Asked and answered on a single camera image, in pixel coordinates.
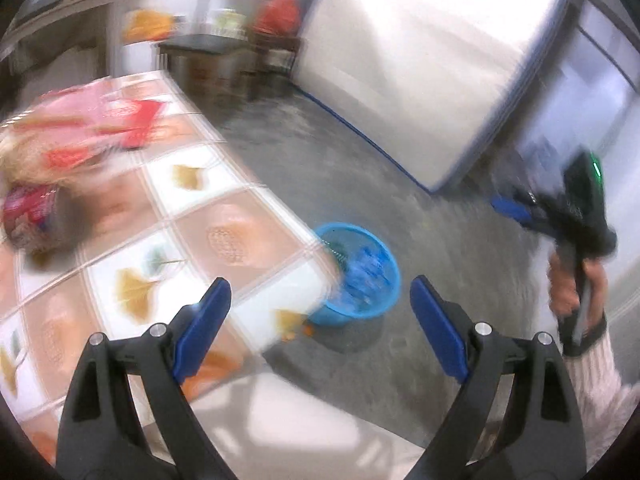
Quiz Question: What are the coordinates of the yellow plastic bag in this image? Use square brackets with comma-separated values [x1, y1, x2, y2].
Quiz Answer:
[122, 9, 175, 44]

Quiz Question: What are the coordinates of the red instant noodle cup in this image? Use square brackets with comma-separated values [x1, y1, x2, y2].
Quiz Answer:
[2, 183, 58, 254]

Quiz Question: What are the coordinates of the wooden chair black seat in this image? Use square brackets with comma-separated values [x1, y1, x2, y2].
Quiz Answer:
[154, 0, 262, 106]

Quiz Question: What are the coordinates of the blue plastic trash basket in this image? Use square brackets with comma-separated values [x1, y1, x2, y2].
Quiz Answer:
[308, 222, 402, 327]

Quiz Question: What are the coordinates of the dark wooden stool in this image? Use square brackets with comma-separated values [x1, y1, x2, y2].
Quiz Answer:
[246, 32, 304, 101]

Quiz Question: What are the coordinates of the clear red snack bag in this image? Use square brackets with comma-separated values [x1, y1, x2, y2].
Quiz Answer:
[8, 81, 165, 172]

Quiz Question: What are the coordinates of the grey metal table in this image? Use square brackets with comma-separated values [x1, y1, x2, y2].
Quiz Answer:
[1, 0, 128, 77]

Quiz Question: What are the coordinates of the white mattress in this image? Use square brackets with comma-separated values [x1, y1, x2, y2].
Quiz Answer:
[294, 0, 568, 192]

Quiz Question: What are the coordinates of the crumpled brown paper bag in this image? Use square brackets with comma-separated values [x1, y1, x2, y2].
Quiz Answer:
[1, 132, 106, 188]

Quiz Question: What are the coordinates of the right hand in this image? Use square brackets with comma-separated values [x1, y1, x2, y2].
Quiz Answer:
[548, 252, 608, 326]

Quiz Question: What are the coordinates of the right forearm knit sleeve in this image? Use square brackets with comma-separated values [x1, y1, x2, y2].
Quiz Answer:
[563, 316, 639, 471]

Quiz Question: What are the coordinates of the red plastic bag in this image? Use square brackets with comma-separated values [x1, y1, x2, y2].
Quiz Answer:
[253, 0, 302, 37]

